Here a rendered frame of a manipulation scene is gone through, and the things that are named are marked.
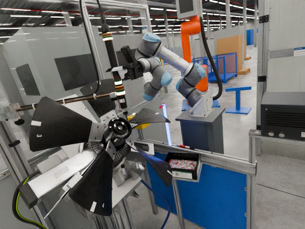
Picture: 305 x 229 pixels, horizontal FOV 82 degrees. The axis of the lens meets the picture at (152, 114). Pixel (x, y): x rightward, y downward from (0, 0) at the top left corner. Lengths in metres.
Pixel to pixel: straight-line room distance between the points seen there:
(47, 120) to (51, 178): 0.24
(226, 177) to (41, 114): 1.09
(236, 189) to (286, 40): 1.64
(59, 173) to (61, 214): 0.92
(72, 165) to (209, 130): 0.94
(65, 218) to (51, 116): 1.14
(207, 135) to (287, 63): 1.34
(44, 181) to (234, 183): 1.04
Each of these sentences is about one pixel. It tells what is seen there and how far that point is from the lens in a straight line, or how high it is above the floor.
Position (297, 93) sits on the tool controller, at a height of 1.25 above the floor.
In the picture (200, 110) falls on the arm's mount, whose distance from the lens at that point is 1.38.
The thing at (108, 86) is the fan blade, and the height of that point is 1.39.
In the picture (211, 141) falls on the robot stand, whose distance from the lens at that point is 1.41.
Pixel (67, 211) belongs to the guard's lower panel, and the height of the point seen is 0.44.
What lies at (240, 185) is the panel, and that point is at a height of 0.68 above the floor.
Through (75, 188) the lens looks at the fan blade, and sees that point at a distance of 0.70.
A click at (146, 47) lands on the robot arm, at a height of 1.57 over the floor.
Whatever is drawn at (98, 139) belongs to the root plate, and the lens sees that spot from 0.89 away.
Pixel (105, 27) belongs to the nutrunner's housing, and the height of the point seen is 1.66.
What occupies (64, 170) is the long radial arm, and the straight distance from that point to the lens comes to 0.89.
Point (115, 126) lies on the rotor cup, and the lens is 0.84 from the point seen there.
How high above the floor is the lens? 1.52
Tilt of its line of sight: 19 degrees down
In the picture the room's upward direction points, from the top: 11 degrees counter-clockwise
